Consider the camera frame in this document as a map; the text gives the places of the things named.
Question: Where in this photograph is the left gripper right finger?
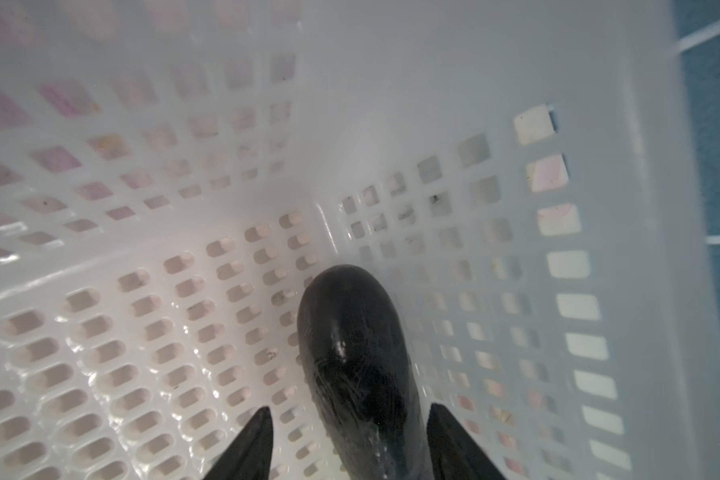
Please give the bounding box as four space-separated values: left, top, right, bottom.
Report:
426 403 506 480

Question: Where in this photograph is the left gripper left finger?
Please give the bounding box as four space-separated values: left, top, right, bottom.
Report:
204 406 274 480

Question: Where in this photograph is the dark toy eggplant green stem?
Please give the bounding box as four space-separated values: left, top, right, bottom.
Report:
297 265 433 479

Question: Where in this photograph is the white plastic perforated basket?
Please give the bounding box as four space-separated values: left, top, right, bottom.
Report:
0 1 720 479

